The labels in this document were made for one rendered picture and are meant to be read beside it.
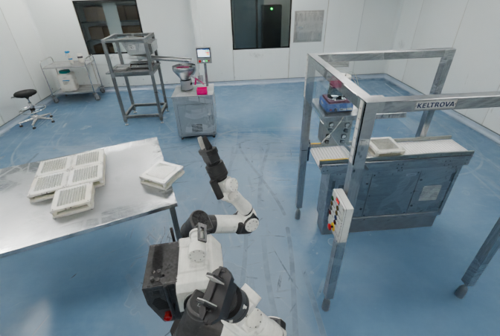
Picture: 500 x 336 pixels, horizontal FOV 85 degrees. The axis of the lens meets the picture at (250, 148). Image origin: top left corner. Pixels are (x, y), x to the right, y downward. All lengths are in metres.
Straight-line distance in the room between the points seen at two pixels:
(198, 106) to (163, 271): 3.43
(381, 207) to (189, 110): 2.99
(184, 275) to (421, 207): 2.52
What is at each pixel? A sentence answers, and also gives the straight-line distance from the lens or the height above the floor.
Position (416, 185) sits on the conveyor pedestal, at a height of 0.57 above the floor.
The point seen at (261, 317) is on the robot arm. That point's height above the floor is 1.32.
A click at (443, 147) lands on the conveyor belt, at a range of 2.96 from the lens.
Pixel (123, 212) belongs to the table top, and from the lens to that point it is 2.12.
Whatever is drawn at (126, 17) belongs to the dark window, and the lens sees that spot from 7.22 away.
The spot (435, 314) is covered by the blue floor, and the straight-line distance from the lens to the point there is 2.82.
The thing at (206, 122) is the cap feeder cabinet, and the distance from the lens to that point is 4.47.
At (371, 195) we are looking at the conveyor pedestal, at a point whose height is 0.49.
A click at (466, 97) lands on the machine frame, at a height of 1.72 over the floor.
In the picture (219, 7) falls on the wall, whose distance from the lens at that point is 6.87.
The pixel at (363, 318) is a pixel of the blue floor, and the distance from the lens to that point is 2.59.
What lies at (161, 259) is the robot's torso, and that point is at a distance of 1.23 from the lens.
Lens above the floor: 2.19
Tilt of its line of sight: 31 degrees down
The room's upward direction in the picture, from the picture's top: 2 degrees counter-clockwise
